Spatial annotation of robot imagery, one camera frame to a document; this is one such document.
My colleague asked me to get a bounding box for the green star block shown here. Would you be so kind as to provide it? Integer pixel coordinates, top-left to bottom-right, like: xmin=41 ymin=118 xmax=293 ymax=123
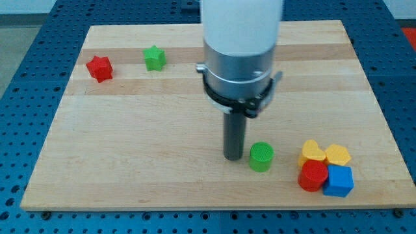
xmin=142 ymin=45 xmax=166 ymax=72

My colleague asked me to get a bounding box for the blue cube block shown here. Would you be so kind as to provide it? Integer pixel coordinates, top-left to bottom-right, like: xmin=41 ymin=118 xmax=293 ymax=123
xmin=322 ymin=165 xmax=354 ymax=198

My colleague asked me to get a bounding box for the yellow heart block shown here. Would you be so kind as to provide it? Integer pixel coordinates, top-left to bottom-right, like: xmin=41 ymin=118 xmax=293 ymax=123
xmin=298 ymin=139 xmax=326 ymax=167

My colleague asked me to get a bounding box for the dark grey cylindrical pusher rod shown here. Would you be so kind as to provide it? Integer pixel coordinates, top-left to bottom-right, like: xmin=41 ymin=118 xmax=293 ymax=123
xmin=223 ymin=113 xmax=246 ymax=161

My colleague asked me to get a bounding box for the red cylinder block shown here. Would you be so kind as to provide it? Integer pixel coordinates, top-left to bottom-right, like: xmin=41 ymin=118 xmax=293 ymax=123
xmin=298 ymin=160 xmax=329 ymax=192

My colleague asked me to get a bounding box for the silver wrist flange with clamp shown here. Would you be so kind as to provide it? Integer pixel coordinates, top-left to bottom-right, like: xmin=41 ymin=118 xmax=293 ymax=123
xmin=196 ymin=43 xmax=282 ymax=118

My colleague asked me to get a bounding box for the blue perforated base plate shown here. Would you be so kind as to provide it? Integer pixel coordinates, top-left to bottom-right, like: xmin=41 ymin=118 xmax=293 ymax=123
xmin=1 ymin=0 xmax=415 ymax=233

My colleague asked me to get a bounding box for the yellow hexagon block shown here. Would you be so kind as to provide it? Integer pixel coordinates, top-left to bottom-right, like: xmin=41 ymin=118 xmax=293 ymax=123
xmin=324 ymin=144 xmax=352 ymax=166

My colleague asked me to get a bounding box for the green cylinder block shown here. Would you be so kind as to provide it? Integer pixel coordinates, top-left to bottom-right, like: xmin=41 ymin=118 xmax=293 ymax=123
xmin=249 ymin=142 xmax=274 ymax=172

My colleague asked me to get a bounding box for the red star block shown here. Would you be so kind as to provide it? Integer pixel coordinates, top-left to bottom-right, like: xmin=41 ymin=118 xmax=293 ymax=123
xmin=86 ymin=56 xmax=113 ymax=83

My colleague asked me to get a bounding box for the wooden board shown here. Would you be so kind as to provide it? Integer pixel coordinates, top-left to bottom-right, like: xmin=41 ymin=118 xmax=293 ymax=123
xmin=20 ymin=20 xmax=415 ymax=211

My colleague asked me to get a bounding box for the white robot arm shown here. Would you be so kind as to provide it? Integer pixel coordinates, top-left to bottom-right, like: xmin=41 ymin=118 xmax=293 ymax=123
xmin=196 ymin=0 xmax=285 ymax=161

